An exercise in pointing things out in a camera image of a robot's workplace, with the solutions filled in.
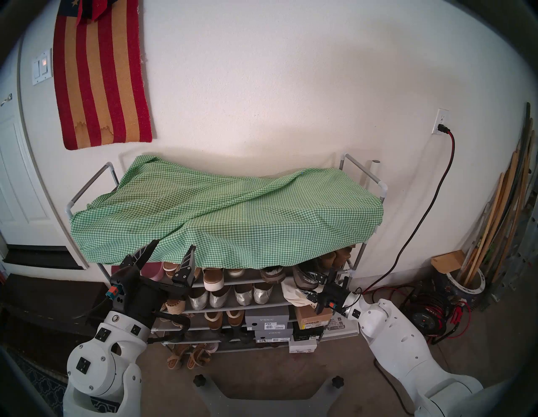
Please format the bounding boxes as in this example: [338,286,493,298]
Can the black floor cable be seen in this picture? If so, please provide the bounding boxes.
[373,357,417,417]

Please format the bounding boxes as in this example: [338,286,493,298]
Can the pink slip-on shoe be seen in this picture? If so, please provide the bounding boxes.
[141,261,165,282]

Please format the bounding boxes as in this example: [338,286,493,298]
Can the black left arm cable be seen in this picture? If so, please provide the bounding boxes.
[147,311,192,345]

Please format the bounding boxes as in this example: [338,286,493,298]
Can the red ribbon bow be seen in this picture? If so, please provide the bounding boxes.
[74,0,110,26]

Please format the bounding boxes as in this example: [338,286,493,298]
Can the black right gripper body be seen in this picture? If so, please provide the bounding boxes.
[314,289,352,317]

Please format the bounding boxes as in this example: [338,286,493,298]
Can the brown cardboard shoe box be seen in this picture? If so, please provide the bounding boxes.
[294,305,332,330]

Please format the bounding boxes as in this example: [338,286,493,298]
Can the red black power cable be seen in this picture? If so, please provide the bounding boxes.
[359,124,456,297]

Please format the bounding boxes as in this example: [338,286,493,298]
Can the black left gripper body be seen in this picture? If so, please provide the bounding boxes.
[104,267,190,327]

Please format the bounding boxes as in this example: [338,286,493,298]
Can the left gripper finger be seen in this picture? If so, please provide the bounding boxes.
[171,245,197,288]
[120,240,160,274]

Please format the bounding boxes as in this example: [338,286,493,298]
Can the white light switch plate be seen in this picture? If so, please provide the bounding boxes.
[32,48,53,86]

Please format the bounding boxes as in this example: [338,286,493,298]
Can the dark brown bench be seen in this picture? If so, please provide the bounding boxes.
[0,273,112,370]

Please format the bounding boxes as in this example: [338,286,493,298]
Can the tan cardboard piece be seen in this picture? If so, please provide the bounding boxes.
[431,250,466,274]

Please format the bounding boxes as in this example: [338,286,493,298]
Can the cream cloth drawstring bag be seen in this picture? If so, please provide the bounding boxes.
[281,277,320,309]

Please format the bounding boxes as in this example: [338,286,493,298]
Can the red tan striped flag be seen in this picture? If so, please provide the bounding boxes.
[53,0,153,151]

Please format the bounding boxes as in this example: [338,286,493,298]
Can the white grey flat box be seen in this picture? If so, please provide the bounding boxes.
[324,313,360,339]

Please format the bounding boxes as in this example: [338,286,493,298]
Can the wooden slats bundle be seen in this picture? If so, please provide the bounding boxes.
[460,102,536,286]

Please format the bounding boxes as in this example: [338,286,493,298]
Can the white platform sandal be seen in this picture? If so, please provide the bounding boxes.
[203,268,225,292]

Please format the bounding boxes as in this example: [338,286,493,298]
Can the blue patterned rug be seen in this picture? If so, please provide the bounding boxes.
[8,349,122,417]

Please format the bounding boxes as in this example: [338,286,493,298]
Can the white panel door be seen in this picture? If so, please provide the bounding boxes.
[0,38,70,248]

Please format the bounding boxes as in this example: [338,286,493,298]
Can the black cable reel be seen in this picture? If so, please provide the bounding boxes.
[406,282,473,345]

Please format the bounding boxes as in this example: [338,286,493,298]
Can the bucket with white rim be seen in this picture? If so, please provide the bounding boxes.
[437,269,487,311]

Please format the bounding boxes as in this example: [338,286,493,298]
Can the white wall outlet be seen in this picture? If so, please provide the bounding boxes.
[432,108,449,136]

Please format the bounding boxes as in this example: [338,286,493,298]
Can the black shoe box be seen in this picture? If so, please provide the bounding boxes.
[292,322,325,342]

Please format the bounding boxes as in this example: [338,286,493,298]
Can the green white checked cloth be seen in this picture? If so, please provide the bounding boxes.
[69,154,384,269]

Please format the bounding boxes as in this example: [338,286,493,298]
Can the grey Vionic shoe box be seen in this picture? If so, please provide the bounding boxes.
[245,306,290,331]
[254,326,293,344]

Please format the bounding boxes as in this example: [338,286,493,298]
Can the brown suede clog shoe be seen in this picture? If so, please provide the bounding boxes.
[260,266,286,284]
[292,260,332,293]

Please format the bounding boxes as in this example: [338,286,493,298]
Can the grey metal shoe rack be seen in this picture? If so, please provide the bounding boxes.
[65,152,388,356]

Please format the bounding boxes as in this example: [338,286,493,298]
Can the white shoe box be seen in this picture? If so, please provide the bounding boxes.
[288,336,318,354]

